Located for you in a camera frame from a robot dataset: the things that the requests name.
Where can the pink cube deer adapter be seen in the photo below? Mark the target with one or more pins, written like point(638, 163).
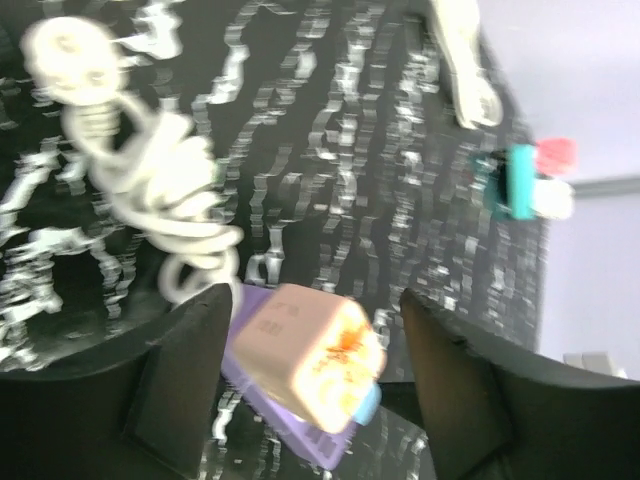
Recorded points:
point(313, 352)

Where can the teal power strip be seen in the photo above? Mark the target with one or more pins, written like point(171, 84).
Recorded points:
point(507, 178)

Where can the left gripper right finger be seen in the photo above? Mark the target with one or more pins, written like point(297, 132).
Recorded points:
point(494, 410)

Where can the white plug adapter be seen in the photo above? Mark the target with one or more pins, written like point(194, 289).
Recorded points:
point(553, 199)

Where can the pink plug adapter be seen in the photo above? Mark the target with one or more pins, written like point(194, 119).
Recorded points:
point(555, 156)

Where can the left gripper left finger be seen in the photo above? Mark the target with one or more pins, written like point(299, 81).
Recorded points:
point(137, 406)

